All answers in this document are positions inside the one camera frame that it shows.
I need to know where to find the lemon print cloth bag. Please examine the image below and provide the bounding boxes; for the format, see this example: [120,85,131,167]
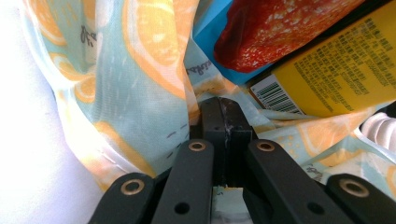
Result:
[18,0,396,224]

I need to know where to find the blue snack pouch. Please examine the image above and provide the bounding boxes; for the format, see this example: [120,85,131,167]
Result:
[191,0,367,87]

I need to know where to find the yellow drink carton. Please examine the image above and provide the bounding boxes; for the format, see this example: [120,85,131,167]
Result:
[248,0,396,119]

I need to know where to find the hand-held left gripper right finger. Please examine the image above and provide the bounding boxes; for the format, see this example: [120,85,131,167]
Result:
[224,98,259,187]

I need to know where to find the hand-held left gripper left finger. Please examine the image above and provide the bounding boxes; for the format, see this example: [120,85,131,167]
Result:
[190,96,228,188]

